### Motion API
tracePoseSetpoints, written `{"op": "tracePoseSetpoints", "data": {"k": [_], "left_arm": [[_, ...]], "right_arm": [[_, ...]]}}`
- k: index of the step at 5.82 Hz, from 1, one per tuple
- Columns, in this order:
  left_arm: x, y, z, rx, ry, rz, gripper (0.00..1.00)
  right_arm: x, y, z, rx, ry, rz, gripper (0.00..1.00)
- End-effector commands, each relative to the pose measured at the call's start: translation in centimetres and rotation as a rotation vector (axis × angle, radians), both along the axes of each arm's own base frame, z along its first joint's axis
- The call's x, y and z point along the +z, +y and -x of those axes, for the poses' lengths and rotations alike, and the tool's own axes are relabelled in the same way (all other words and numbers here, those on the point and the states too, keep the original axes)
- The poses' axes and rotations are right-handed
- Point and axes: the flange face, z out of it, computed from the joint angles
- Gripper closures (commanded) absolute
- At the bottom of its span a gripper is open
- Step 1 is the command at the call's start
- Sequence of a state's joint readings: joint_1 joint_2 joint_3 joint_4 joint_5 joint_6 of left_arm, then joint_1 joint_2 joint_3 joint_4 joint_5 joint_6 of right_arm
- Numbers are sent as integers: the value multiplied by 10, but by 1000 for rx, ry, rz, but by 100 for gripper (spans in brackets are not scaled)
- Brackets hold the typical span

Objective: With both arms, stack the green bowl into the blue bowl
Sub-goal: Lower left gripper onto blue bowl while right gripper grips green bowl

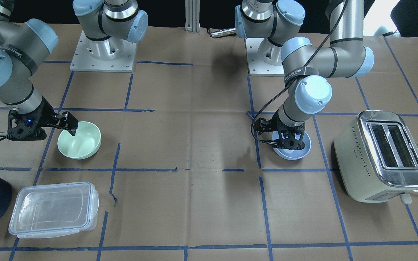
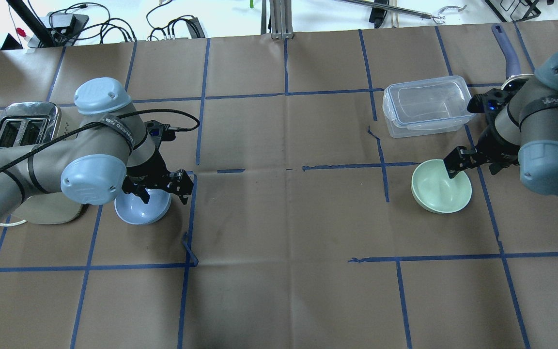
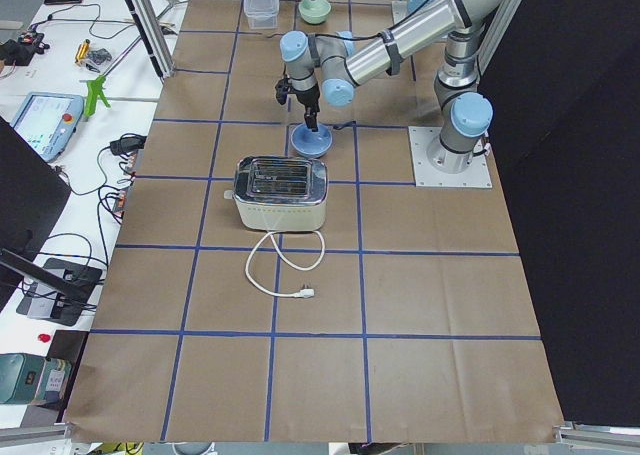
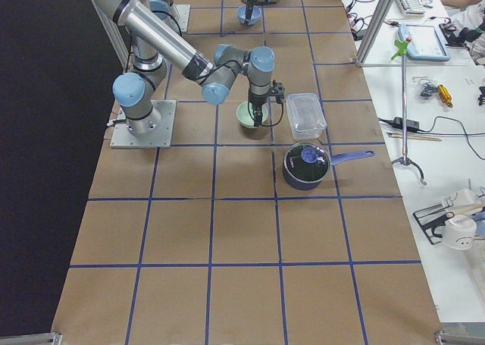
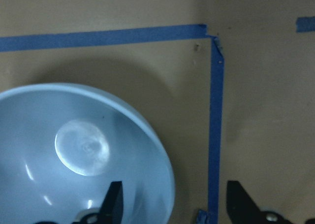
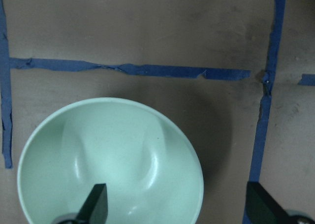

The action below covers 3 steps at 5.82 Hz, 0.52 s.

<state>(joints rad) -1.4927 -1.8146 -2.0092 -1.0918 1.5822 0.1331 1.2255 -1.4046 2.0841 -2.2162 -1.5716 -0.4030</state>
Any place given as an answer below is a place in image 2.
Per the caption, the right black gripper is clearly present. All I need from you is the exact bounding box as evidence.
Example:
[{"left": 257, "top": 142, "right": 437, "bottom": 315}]
[{"left": 443, "top": 124, "right": 520, "bottom": 179}]

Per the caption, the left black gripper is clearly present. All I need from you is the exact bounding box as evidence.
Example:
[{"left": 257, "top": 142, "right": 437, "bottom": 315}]
[{"left": 122, "top": 150, "right": 194, "bottom": 205}]

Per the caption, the blue bowl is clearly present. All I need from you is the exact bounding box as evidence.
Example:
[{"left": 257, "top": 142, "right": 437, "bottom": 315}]
[{"left": 114, "top": 189, "right": 172, "bottom": 225}]

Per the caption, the green bowl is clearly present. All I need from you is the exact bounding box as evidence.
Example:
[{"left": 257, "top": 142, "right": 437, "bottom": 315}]
[{"left": 410, "top": 159, "right": 473, "bottom": 214}]

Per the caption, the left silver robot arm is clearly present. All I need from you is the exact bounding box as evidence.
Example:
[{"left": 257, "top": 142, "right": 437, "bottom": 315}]
[{"left": 0, "top": 77, "right": 193, "bottom": 221}]

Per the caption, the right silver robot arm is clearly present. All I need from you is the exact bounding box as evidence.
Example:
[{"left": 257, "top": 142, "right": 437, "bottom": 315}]
[{"left": 444, "top": 52, "right": 558, "bottom": 196}]

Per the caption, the clear plastic food container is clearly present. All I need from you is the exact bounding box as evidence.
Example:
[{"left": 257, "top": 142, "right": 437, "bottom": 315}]
[{"left": 382, "top": 75, "right": 475, "bottom": 138}]

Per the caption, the blue pot with glass lid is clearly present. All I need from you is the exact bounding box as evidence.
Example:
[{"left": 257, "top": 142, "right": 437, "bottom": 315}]
[{"left": 490, "top": 23, "right": 533, "bottom": 92}]

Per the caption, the metal reacher grabber tool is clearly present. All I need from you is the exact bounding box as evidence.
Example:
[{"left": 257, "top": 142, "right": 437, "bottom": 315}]
[{"left": 340, "top": 0, "right": 467, "bottom": 24}]

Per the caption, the cream two-slot toaster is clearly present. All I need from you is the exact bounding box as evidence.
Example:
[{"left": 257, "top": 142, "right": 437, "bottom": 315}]
[{"left": 0, "top": 101, "right": 86, "bottom": 225}]

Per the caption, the black power adapter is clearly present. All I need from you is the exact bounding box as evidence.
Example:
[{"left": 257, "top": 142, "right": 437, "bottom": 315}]
[{"left": 39, "top": 13, "right": 89, "bottom": 37}]

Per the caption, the black tripod leg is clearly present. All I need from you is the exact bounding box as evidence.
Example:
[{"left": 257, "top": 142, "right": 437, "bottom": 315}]
[{"left": 6, "top": 0, "right": 58, "bottom": 47}]

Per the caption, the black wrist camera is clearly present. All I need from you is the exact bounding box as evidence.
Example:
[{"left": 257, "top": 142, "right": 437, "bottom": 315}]
[{"left": 144, "top": 121, "right": 176, "bottom": 148}]

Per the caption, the black cable bundle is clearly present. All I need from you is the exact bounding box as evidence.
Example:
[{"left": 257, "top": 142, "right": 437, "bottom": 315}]
[{"left": 46, "top": 0, "right": 207, "bottom": 44}]

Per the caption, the aluminium frame post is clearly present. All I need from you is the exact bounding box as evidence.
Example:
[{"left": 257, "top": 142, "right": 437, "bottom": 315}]
[{"left": 261, "top": 0, "right": 294, "bottom": 40}]

